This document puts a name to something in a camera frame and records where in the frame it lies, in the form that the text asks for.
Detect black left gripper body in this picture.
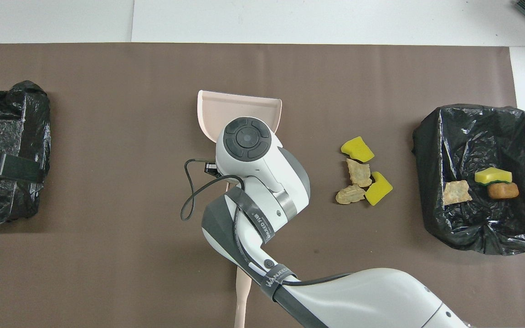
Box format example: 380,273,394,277
0,153,45,184

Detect beige plastic dustpan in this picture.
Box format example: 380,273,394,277
197,90,283,192

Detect beige handled hand brush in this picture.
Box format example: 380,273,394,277
233,266,254,328

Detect lumpy beige bread chunk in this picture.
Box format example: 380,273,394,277
335,184,366,205

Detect square beige bread chunk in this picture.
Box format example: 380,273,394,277
346,158,373,188

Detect sliced bread loaf piece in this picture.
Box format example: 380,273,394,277
443,180,473,206

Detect yellow sponge piece green backing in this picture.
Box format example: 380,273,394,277
474,167,513,185

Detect brown bread roll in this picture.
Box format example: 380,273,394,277
487,182,520,200

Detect black bag lined bin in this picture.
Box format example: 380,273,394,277
0,81,51,224
412,104,525,256

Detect brown paper table mat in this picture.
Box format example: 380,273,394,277
0,43,525,328

